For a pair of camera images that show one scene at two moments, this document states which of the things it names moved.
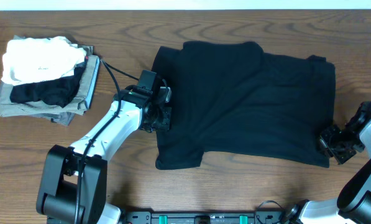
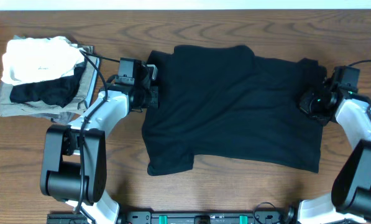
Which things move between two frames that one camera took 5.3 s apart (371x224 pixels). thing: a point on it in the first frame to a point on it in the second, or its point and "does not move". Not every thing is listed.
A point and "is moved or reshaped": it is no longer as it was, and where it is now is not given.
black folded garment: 61,91 does not move
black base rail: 202,218 does not move
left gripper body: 161,120 to 147,98
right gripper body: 343,144 to 312,104
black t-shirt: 230,98 is moved or reshaped
